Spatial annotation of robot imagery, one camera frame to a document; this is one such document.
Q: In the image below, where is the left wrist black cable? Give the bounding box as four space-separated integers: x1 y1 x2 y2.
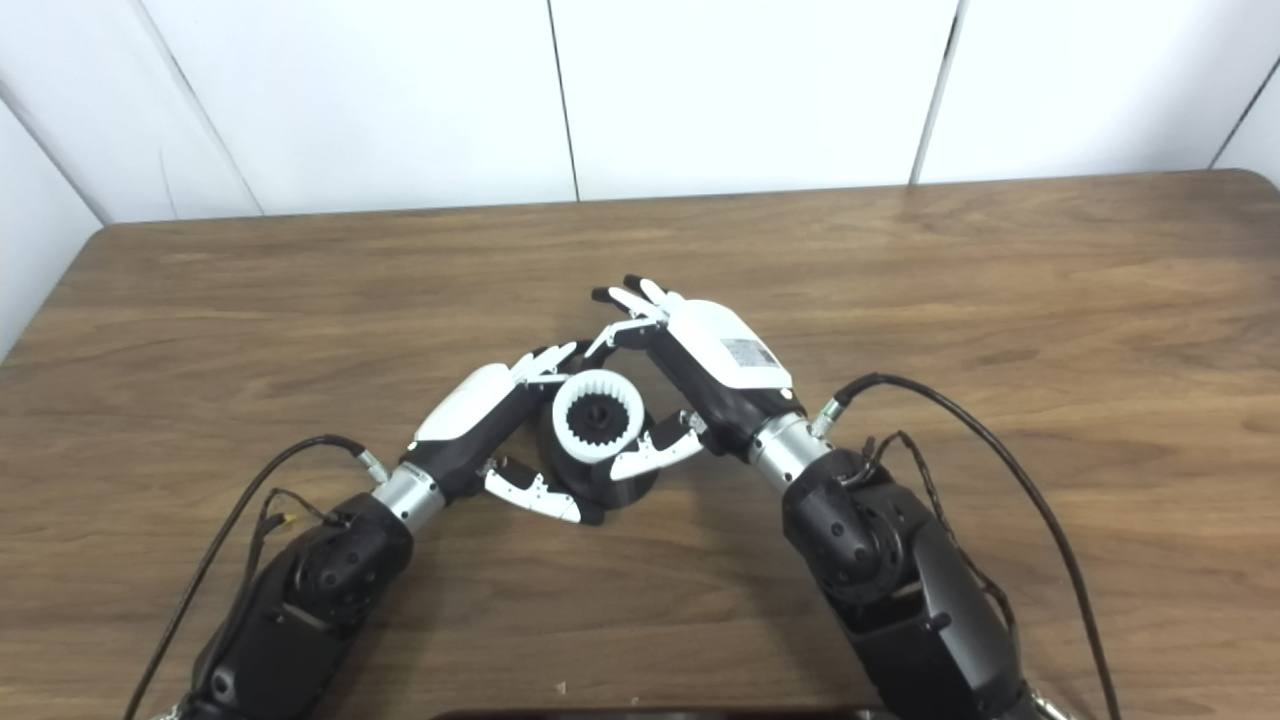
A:
122 435 389 720

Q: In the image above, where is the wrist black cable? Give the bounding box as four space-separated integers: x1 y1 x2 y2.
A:
122 435 389 720
810 373 1121 720

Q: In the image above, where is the white toothed plastic ring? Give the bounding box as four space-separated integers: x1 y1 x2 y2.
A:
552 369 646 465

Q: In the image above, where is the round black plastic part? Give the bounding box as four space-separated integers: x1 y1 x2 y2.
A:
538 345 661 511

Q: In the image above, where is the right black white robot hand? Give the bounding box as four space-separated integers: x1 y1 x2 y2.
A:
592 276 806 483

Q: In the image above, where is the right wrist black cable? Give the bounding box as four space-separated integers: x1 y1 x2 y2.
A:
810 373 1121 720

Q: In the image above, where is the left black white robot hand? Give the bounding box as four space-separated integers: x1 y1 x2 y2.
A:
405 342 606 526

